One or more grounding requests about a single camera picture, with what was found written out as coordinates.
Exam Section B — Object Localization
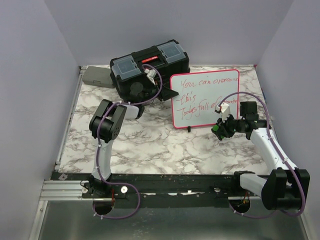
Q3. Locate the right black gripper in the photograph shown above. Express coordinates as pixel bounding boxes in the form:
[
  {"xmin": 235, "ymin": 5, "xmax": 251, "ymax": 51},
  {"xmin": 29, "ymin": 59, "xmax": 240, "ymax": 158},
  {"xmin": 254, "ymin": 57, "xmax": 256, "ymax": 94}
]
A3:
[{"xmin": 216, "ymin": 112, "xmax": 245, "ymax": 139}]

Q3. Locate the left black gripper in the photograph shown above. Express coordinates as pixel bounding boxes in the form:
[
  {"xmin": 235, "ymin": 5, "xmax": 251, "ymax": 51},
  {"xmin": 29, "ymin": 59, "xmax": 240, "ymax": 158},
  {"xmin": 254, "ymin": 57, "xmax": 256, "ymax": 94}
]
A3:
[{"xmin": 140, "ymin": 80, "xmax": 179, "ymax": 105}]

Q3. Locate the green black whiteboard eraser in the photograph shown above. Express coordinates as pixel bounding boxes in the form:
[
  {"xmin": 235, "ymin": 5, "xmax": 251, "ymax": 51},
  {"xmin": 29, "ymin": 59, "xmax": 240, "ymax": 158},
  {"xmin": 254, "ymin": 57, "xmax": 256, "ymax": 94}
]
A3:
[{"xmin": 211, "ymin": 124, "xmax": 224, "ymax": 141}]

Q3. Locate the pink framed whiteboard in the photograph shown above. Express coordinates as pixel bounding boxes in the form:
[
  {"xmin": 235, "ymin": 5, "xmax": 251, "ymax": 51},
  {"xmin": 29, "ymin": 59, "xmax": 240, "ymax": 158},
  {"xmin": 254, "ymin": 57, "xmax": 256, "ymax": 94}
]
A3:
[{"xmin": 169, "ymin": 69, "xmax": 240, "ymax": 129}]

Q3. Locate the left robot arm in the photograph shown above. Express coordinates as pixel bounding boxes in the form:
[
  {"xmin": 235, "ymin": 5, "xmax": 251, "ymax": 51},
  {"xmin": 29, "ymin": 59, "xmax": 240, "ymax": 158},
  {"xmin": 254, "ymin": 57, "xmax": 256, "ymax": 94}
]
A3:
[{"xmin": 82, "ymin": 99, "xmax": 183, "ymax": 201}]

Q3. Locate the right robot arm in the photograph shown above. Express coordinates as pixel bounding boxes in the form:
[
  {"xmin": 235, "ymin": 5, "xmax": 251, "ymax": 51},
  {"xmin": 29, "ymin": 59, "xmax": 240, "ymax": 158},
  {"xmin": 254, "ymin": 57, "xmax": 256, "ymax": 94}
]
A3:
[{"xmin": 211, "ymin": 101, "xmax": 310, "ymax": 212}]

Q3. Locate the black plastic toolbox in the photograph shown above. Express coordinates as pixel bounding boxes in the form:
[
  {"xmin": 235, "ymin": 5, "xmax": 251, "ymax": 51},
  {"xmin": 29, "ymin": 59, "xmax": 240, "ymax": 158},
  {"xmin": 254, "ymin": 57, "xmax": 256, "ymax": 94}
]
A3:
[{"xmin": 110, "ymin": 39, "xmax": 190, "ymax": 104}]

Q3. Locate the grey plastic case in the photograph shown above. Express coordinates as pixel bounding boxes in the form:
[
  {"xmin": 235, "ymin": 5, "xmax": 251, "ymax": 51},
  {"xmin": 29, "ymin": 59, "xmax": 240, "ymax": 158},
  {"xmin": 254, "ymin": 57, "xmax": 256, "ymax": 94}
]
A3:
[{"xmin": 82, "ymin": 66, "xmax": 115, "ymax": 89}]

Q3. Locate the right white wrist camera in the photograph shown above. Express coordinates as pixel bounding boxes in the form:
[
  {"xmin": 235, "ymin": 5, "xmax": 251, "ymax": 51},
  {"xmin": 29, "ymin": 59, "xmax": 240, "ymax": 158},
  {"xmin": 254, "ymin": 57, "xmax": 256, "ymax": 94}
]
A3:
[{"xmin": 215, "ymin": 102, "xmax": 231, "ymax": 122}]

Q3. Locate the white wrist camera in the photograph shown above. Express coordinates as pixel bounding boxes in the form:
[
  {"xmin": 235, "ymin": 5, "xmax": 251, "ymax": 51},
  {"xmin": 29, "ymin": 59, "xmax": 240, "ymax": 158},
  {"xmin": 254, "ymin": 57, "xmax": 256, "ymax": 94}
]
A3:
[
  {"xmin": 215, "ymin": 102, "xmax": 231, "ymax": 122},
  {"xmin": 144, "ymin": 68, "xmax": 157, "ymax": 85}
]

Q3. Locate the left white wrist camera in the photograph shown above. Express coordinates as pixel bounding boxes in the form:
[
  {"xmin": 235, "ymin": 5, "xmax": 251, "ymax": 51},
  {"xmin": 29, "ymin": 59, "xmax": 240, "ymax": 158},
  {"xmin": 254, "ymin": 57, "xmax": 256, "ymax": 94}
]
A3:
[{"xmin": 144, "ymin": 68, "xmax": 157, "ymax": 85}]

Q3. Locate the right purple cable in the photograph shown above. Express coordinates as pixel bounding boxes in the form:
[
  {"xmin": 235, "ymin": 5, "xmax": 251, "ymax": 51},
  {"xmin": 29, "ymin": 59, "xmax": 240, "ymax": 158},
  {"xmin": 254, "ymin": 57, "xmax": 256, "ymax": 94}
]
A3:
[{"xmin": 212, "ymin": 91, "xmax": 307, "ymax": 219}]

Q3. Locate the purple cable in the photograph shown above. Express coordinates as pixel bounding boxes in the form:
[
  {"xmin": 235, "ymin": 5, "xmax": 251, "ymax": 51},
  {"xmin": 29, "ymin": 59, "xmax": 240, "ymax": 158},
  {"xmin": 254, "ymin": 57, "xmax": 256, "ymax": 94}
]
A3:
[
  {"xmin": 212, "ymin": 91, "xmax": 307, "ymax": 219},
  {"xmin": 92, "ymin": 63, "xmax": 165, "ymax": 221}
]

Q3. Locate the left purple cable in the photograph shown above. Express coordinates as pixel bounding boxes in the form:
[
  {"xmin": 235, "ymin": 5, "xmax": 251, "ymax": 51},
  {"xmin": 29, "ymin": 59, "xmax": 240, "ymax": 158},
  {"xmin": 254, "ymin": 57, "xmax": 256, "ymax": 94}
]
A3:
[{"xmin": 92, "ymin": 63, "xmax": 165, "ymax": 221}]

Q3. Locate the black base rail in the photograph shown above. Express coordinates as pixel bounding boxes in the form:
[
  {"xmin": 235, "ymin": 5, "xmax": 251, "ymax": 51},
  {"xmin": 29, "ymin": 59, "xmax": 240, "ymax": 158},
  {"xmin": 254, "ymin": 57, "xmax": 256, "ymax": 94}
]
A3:
[{"xmin": 51, "ymin": 172, "xmax": 254, "ymax": 209}]

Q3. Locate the aluminium frame rail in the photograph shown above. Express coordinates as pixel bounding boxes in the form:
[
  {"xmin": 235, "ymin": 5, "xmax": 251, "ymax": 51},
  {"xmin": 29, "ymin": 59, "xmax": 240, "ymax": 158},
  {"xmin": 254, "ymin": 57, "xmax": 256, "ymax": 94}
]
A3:
[{"xmin": 29, "ymin": 66, "xmax": 87, "ymax": 240}]

